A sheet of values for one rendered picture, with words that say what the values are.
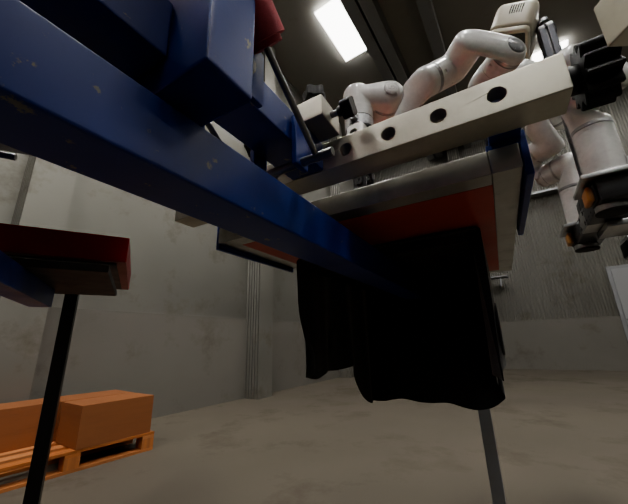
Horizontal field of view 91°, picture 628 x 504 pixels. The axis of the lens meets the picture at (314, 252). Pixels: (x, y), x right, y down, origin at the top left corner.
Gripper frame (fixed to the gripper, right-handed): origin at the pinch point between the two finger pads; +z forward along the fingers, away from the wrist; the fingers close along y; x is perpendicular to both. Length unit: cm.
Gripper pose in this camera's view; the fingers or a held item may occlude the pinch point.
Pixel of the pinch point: (364, 185)
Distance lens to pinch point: 78.0
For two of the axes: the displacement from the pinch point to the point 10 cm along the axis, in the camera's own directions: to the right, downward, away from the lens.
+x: -8.6, 1.6, 4.8
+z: 0.2, 9.6, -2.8
